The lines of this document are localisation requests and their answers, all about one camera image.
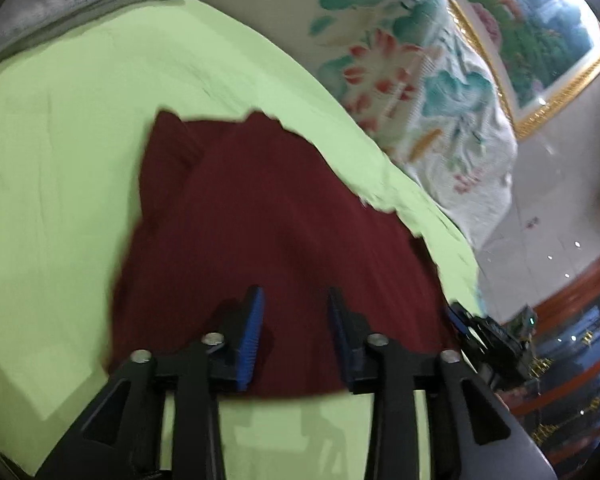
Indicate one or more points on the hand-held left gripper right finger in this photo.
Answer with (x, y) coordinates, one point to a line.
(342, 335)

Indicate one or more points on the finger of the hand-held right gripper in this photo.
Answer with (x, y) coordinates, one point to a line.
(459, 317)

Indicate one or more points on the maroon hooded knit sweater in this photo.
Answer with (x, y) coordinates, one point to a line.
(280, 220)

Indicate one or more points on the light green bed sheet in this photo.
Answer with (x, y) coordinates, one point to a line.
(55, 185)

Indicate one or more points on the gold-framed landscape painting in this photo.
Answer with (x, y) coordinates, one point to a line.
(530, 25)

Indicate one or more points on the white floral quilt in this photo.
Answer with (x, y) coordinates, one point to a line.
(405, 85)

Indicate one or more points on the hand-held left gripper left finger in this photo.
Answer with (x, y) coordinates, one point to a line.
(247, 340)

